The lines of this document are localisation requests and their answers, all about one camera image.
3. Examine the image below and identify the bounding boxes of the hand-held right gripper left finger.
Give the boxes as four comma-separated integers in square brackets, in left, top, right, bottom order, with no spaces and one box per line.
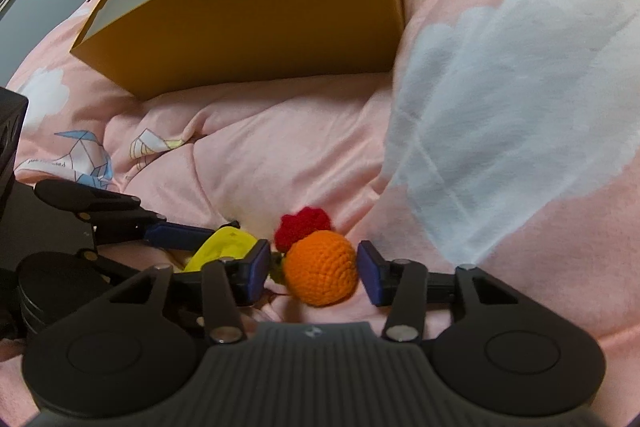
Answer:
[65,239,272,344]

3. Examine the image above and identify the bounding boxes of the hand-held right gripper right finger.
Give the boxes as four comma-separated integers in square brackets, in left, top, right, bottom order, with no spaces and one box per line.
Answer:
[357,241,561,342]

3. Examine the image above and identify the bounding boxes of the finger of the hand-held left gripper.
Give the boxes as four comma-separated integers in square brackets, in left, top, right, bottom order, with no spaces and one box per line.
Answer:
[34,179,213,253]
[75,249,151,280]

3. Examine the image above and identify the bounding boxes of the yellow soft toy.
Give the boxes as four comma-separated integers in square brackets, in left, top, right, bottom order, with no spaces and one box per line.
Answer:
[181,221,286,283]

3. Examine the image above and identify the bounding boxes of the orange crochet ball red flower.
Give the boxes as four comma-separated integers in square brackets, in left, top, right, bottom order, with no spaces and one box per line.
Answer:
[274,206,360,307]

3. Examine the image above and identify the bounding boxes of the orange cardboard box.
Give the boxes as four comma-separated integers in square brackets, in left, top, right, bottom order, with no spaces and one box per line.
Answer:
[70,0,406,98]

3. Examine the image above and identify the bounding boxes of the pink printed blanket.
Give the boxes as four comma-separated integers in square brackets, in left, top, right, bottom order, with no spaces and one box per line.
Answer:
[0,0,640,408]

